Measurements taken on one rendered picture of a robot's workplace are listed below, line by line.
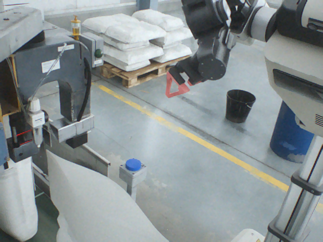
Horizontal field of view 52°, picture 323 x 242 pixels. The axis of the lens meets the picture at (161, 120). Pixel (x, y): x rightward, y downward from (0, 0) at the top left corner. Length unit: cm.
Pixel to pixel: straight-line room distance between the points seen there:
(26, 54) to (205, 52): 48
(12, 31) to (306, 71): 69
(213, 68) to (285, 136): 233
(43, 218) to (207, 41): 129
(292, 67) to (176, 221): 157
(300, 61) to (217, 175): 188
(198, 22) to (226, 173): 209
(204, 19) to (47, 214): 131
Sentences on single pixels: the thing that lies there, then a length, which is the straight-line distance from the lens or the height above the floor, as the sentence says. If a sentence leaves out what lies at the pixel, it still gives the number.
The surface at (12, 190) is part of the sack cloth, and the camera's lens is 149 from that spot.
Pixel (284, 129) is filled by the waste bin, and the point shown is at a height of 27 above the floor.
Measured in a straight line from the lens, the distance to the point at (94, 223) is 89.
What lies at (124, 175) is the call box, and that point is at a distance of 129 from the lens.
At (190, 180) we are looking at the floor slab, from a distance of 256.
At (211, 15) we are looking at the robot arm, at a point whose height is 150.
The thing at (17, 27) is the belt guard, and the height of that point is 141.
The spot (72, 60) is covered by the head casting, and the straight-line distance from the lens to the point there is 101.
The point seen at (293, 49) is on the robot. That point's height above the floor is 141.
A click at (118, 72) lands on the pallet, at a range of 388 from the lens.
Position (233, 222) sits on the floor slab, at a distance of 234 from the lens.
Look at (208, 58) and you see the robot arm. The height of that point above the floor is 143.
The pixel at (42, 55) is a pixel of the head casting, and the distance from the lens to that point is 96.
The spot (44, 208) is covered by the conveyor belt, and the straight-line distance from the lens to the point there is 179.
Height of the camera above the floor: 165
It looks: 31 degrees down
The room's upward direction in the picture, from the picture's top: 7 degrees clockwise
